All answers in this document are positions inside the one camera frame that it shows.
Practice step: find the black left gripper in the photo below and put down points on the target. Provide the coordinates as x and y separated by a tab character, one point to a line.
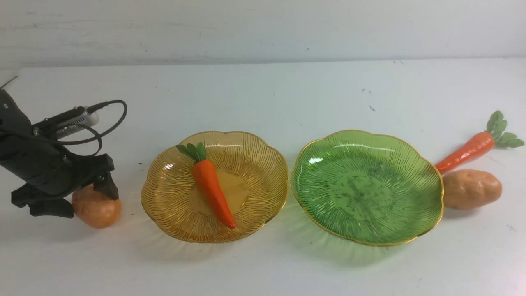
51	173

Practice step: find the toy potato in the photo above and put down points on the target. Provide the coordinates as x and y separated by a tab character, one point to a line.
94	208
470	189

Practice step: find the toy carrot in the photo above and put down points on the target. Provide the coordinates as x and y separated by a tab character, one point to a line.
206	178
494	136

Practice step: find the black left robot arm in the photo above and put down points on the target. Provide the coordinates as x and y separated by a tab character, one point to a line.
14	122

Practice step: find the amber ribbed plastic plate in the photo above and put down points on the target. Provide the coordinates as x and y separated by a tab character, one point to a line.
252	176

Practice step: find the green ribbed plastic plate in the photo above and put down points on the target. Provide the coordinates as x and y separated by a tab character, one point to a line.
372	189

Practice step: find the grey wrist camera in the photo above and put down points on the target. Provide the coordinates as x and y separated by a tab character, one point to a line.
66	123

